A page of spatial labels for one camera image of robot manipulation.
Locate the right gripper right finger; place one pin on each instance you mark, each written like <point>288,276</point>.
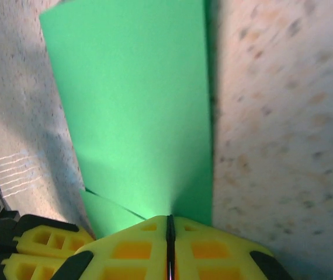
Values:
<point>219,256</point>

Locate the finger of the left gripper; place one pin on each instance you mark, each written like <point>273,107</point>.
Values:
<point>14,269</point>
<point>32,245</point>

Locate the green paper sheet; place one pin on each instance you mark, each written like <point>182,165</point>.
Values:
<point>131,102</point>

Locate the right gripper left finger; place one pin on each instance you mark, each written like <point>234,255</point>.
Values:
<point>125,253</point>

